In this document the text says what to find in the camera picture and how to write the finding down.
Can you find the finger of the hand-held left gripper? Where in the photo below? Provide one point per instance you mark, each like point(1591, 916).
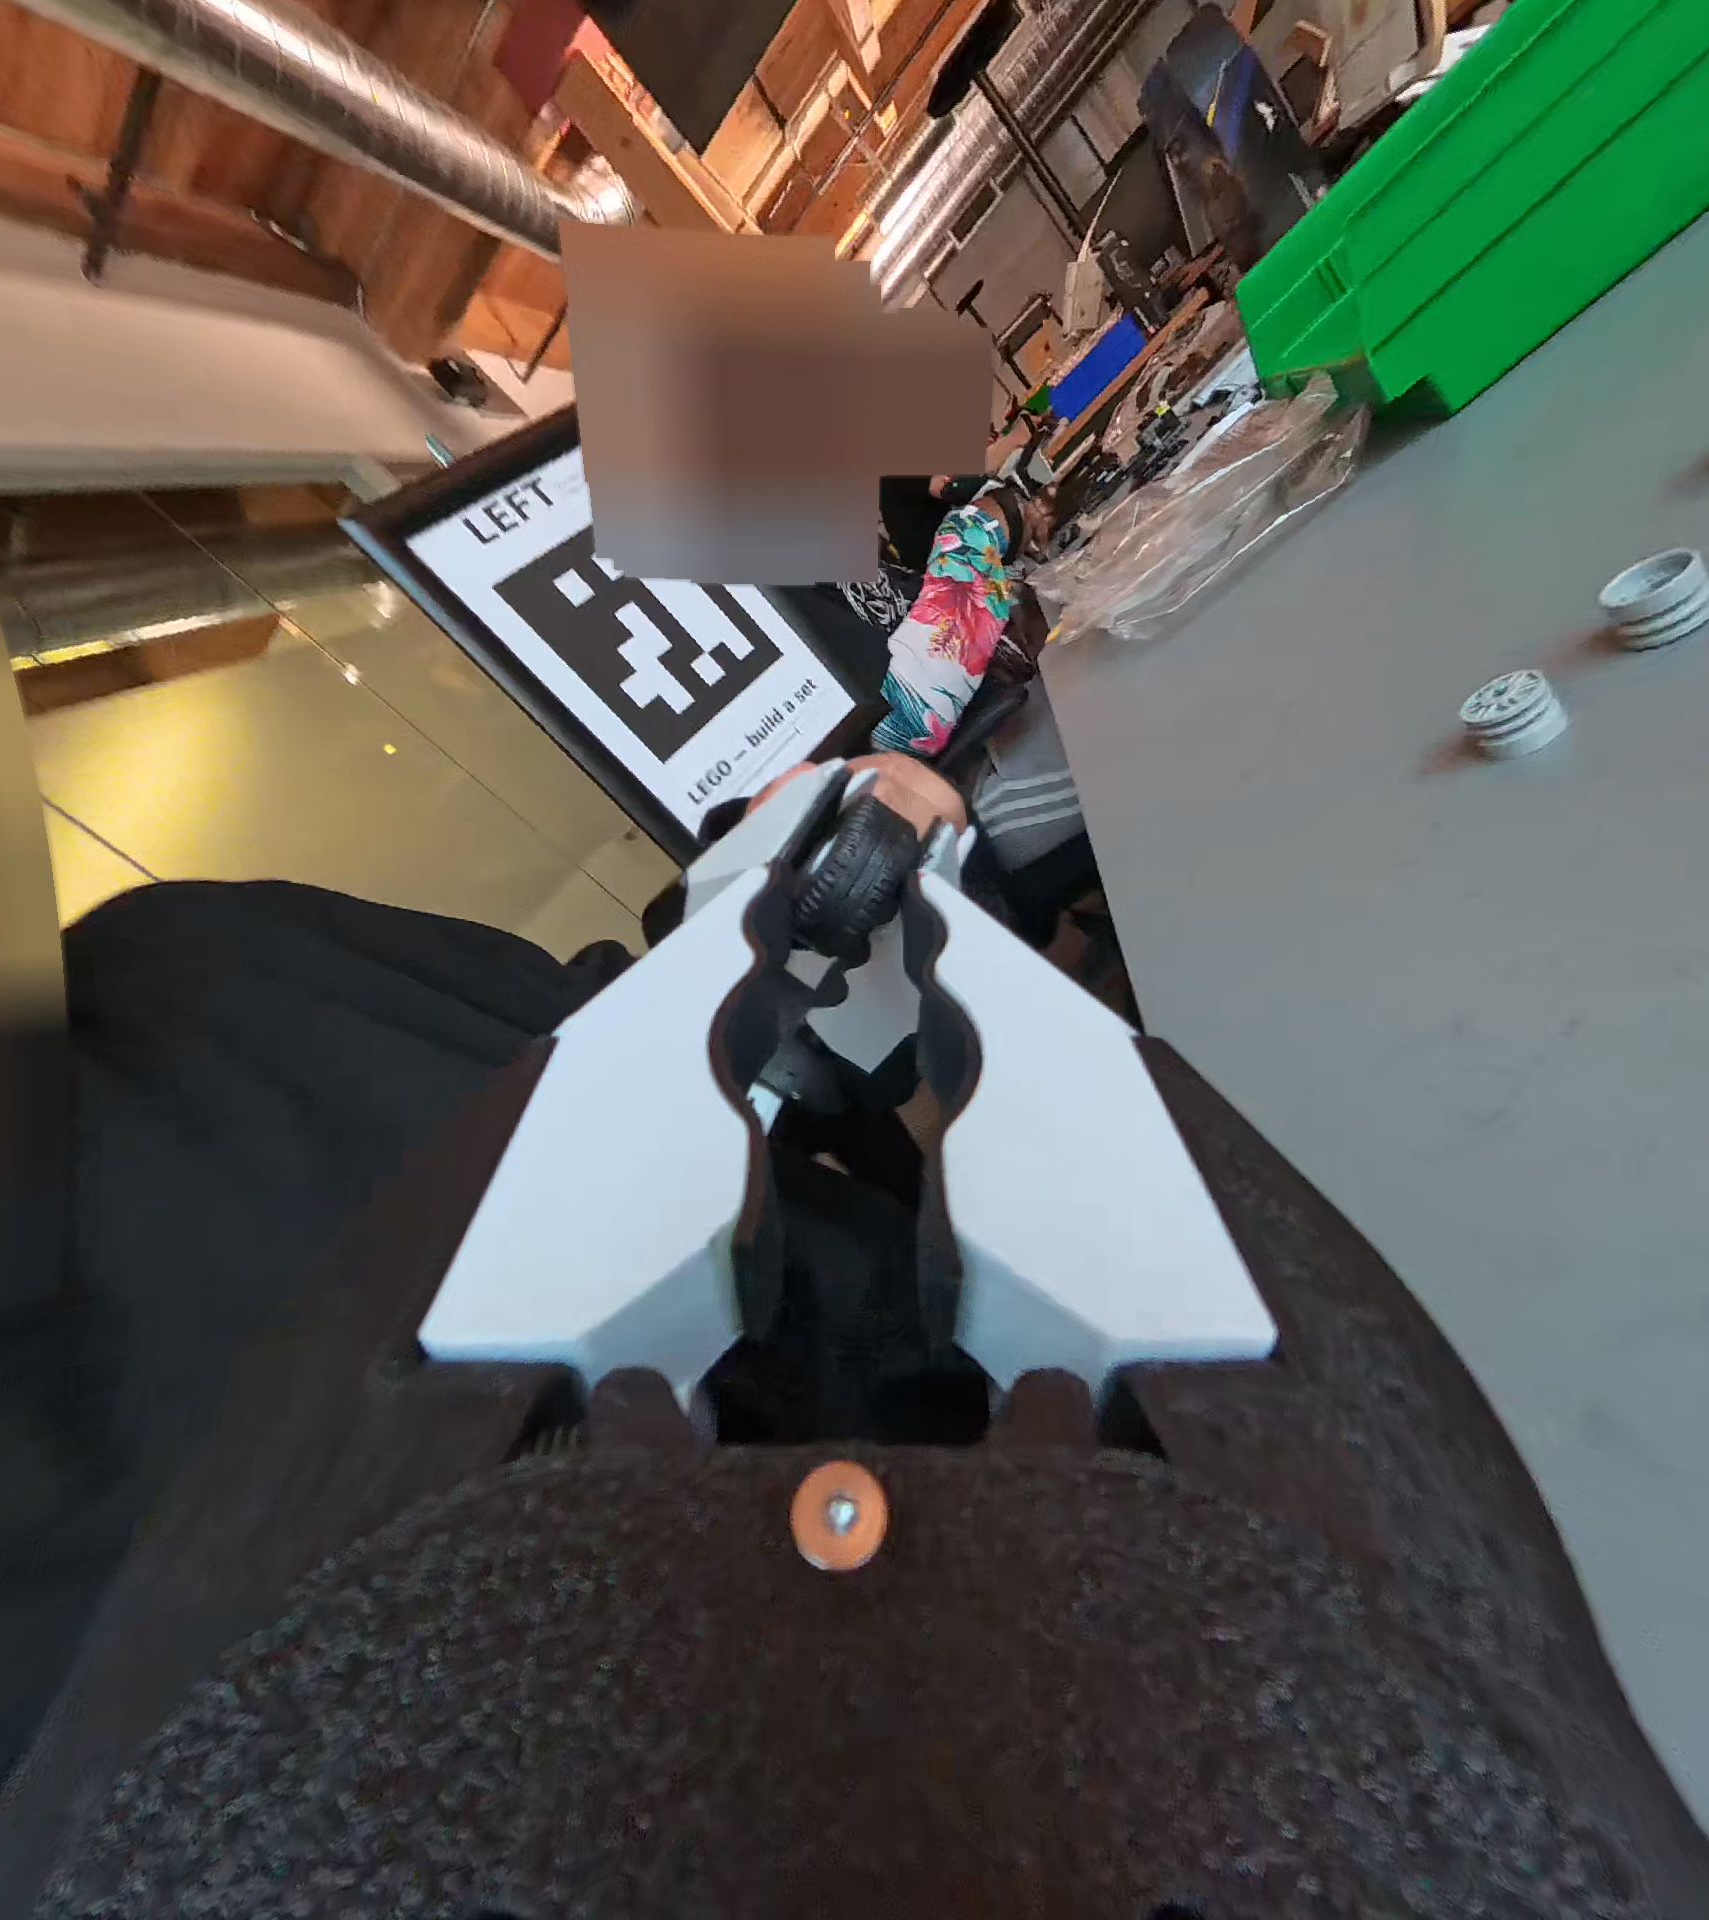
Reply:
point(774, 825)
point(862, 1020)

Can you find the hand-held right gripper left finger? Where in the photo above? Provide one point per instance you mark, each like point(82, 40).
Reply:
point(597, 1187)

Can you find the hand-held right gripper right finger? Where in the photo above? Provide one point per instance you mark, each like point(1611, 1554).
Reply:
point(1094, 1187)

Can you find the black lego wheel grey rim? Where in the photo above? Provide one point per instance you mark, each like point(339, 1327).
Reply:
point(855, 886)

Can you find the pile of dark lego parts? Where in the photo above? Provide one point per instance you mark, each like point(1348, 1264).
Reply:
point(1169, 426)

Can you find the person's left hand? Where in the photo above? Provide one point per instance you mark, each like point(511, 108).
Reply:
point(912, 787)

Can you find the person's black shirt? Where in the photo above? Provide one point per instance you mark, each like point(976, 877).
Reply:
point(269, 1080)

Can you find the black framed marker sign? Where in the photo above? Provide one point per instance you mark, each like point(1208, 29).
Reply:
point(456, 543)

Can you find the clear plastic bag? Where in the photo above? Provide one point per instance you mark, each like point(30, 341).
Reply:
point(1214, 510)

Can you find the blue box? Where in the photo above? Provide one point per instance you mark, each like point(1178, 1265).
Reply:
point(1094, 359)

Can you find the dark printed box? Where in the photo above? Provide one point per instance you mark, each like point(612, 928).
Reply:
point(1223, 122)

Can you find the green plastic bin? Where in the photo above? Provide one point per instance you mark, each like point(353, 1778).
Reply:
point(1514, 224)

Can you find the silver ventilation duct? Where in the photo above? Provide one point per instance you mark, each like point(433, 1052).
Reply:
point(344, 110)
point(944, 166)

